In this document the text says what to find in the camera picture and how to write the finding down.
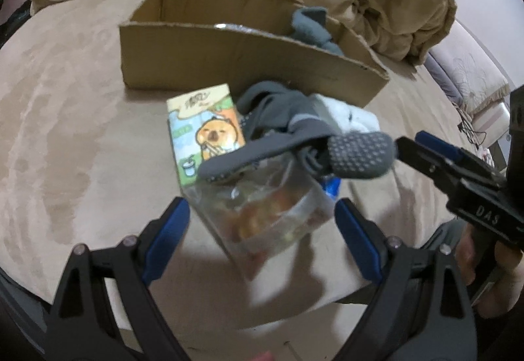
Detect blue tissue pack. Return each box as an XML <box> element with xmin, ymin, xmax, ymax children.
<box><xmin>321</xmin><ymin>177</ymin><xmax>341</xmax><ymax>200</ymax></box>

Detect person left hand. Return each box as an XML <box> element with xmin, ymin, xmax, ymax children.
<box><xmin>249</xmin><ymin>351</ymin><xmax>274</xmax><ymax>361</ymax></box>

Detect cartoon snack packet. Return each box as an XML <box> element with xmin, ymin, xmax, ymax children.
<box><xmin>166</xmin><ymin>84</ymin><xmax>245</xmax><ymax>186</ymax></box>

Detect dark grey grip socks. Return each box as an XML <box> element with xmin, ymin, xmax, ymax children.
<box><xmin>198</xmin><ymin>81</ymin><xmax>397</xmax><ymax>182</ymax></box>

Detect grey pillow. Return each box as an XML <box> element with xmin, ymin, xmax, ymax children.
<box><xmin>424</xmin><ymin>54</ymin><xmax>464</xmax><ymax>107</ymax></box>

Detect black cable on bed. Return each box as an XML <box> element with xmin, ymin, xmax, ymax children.
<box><xmin>456</xmin><ymin>102</ymin><xmax>490</xmax><ymax>149</ymax></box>

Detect cardboard box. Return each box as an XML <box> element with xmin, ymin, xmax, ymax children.
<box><xmin>120</xmin><ymin>0</ymin><xmax>389</xmax><ymax>107</ymax></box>

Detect person right hand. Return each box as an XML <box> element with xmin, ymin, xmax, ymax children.
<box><xmin>456</xmin><ymin>223</ymin><xmax>523</xmax><ymax>318</ymax></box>

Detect white floral pillow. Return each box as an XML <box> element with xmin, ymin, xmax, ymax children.
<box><xmin>427</xmin><ymin>20</ymin><xmax>510</xmax><ymax>116</ymax></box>

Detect blue-grey knitted sock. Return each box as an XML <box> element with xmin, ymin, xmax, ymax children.
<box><xmin>290</xmin><ymin>6</ymin><xmax>345</xmax><ymax>57</ymax></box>

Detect beige bed sheet mattress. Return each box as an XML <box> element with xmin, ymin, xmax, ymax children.
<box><xmin>0</xmin><ymin>0</ymin><xmax>484</xmax><ymax>350</ymax></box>

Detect white socks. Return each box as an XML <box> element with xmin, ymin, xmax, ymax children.
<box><xmin>309</xmin><ymin>94</ymin><xmax>380</xmax><ymax>134</ymax></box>

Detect clear snack bag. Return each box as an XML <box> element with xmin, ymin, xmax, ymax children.
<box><xmin>181</xmin><ymin>154</ymin><xmax>334</xmax><ymax>280</ymax></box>

